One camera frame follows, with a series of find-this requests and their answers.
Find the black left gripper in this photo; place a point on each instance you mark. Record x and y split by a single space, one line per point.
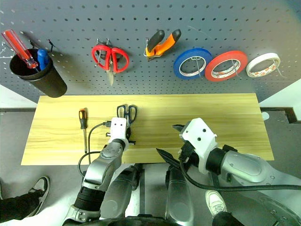
129 136

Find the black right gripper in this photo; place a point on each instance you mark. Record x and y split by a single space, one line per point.
187 150

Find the wide red tape roll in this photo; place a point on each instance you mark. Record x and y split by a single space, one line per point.
209 73

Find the orange and black pliers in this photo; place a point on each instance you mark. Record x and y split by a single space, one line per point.
169 42

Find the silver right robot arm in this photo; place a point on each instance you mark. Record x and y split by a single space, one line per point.
244 167

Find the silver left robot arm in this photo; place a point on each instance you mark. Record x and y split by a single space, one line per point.
105 160

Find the black cup holder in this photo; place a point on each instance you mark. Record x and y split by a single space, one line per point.
49 82

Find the grey pegboard with tools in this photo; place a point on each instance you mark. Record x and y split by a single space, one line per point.
150 18

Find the orange and black screwdriver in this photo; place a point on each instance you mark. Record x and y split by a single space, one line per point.
82 117

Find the dark grey rounded leg shell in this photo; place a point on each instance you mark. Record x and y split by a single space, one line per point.
178 195
120 195

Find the blue tape roll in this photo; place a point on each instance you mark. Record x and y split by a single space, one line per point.
176 68

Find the black rounded robot torso edge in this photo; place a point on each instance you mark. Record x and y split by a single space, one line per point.
141 221

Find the black trouser leg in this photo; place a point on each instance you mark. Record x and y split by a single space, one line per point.
223 220
16 207

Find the white round table fitting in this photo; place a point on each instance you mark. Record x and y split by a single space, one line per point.
264 115

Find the metal scissors hook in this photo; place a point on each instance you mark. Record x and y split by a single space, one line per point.
98 42

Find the black and white sneaker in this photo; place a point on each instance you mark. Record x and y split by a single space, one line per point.
40 188

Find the white tape roll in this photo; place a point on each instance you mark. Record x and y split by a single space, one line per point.
249 69

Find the black cup holder hook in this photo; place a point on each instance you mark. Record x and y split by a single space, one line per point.
51 44

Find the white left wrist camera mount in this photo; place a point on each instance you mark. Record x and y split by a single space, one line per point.
118 128

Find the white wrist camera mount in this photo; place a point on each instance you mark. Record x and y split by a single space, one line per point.
200 134
118 128

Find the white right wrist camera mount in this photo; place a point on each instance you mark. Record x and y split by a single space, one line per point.
200 134

